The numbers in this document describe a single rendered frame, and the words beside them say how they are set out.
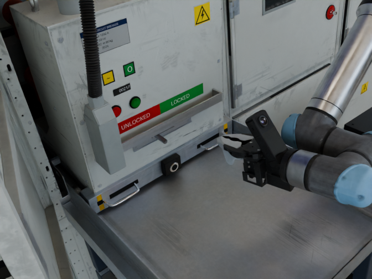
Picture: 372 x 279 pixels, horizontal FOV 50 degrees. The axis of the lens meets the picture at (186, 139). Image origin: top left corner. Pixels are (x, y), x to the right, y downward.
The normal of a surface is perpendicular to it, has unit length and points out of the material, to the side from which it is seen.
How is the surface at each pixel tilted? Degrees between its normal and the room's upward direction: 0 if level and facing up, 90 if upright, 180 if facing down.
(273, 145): 51
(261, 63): 90
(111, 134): 94
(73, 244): 90
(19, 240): 90
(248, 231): 0
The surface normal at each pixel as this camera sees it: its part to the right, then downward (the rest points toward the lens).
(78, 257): 0.63, 0.37
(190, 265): -0.11, -0.83
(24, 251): 0.42, 0.47
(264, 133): 0.47, -0.25
